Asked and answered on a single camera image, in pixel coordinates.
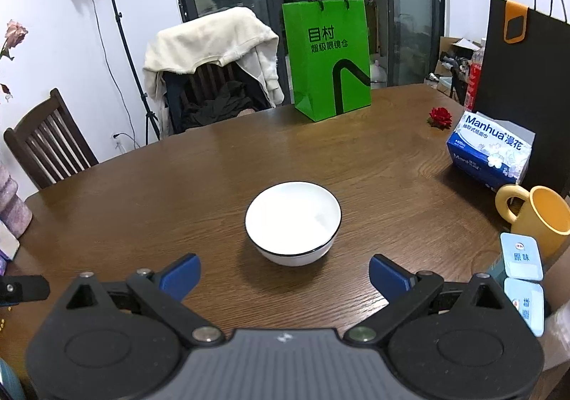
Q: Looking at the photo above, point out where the white bowl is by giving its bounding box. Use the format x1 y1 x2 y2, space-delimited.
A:
244 181 342 268

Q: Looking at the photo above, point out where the blue bowl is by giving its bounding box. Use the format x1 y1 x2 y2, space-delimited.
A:
0 359 26 400

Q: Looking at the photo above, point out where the purple tissue pack upper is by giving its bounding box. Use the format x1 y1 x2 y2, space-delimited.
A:
0 221 20 261

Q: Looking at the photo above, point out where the pink textured vase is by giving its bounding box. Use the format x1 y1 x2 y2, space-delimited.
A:
0 164 33 239

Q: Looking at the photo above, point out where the dark wooden chair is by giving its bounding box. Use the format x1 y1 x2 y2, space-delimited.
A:
4 88 99 190

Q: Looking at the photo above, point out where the blue tissue box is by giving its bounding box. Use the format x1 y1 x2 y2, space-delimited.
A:
446 110 535 190

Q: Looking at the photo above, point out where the yellow mug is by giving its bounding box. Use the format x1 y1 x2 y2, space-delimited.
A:
494 185 570 260

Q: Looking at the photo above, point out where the small red flower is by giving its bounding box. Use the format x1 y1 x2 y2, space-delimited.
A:
427 107 452 130

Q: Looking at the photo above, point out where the white plastic packet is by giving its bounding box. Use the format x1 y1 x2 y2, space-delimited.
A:
540 302 570 371

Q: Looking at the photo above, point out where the chair with clothes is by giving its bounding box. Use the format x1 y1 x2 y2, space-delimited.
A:
142 6 286 135

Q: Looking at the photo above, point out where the red label bottle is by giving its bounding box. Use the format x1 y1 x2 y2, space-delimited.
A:
464 37 486 111

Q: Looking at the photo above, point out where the black paper bag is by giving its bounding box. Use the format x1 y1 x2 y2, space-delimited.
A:
475 0 569 196

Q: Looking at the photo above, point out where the green paper bag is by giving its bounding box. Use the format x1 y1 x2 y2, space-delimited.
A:
282 0 371 122

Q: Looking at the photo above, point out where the cream sweater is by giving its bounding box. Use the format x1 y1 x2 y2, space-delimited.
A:
142 6 286 125

